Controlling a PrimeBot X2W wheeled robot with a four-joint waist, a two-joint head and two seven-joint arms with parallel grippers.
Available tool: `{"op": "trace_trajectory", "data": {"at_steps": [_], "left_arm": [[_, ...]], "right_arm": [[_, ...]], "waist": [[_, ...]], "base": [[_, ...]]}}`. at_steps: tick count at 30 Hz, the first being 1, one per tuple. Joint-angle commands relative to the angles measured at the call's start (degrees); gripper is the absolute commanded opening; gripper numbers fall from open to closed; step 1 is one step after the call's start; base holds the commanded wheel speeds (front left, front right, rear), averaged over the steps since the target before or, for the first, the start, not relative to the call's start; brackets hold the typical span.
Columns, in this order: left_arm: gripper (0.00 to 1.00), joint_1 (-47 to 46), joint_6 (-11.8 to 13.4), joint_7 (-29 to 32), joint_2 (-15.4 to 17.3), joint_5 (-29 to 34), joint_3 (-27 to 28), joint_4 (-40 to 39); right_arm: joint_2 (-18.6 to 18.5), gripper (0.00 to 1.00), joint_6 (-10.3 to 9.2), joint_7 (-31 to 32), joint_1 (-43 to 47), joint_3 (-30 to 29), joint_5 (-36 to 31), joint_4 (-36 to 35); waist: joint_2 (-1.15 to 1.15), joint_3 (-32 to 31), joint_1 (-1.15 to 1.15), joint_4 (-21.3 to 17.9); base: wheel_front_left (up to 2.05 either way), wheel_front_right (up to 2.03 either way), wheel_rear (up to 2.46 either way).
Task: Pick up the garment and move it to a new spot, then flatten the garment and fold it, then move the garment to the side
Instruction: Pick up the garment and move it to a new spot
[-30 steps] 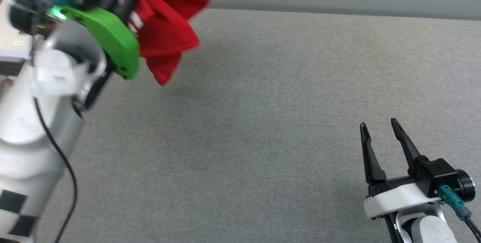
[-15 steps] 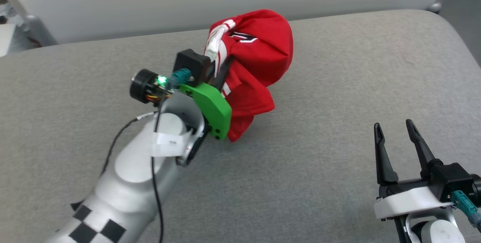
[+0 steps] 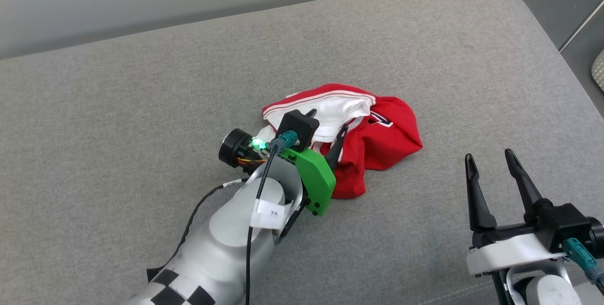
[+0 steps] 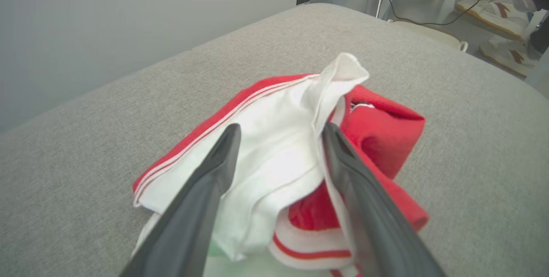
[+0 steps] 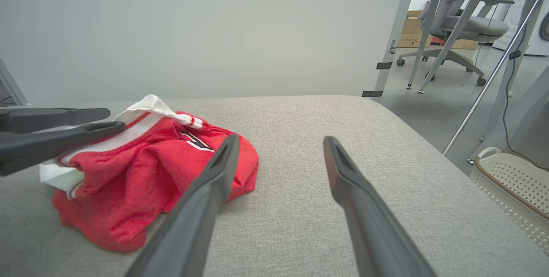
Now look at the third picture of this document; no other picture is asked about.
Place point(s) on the grey fabric sofa cushion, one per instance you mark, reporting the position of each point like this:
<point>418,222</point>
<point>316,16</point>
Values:
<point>141,106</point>

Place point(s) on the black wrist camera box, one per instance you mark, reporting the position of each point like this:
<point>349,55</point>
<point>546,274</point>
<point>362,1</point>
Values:
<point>564,224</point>
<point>299,125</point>

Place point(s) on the grey metal floor rail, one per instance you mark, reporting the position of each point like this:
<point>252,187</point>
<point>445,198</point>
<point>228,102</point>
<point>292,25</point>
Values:
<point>583,24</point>

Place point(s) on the red and white garment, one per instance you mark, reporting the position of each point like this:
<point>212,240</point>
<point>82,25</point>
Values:
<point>377,147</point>

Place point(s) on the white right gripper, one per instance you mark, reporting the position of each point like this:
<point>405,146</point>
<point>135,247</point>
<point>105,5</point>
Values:
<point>509,250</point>

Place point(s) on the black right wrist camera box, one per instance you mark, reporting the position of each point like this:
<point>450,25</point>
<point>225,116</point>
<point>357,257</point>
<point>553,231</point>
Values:
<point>564,224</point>

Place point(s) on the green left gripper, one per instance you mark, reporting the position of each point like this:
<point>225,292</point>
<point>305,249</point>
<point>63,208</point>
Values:
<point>314,177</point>

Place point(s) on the white textured round object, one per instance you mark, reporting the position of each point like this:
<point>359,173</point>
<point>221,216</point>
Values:
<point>599,71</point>

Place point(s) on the white paper label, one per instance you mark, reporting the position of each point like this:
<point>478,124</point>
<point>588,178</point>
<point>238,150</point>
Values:
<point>271,213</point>

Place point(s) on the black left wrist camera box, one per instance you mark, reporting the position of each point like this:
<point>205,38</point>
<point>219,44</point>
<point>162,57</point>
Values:
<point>299,125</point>

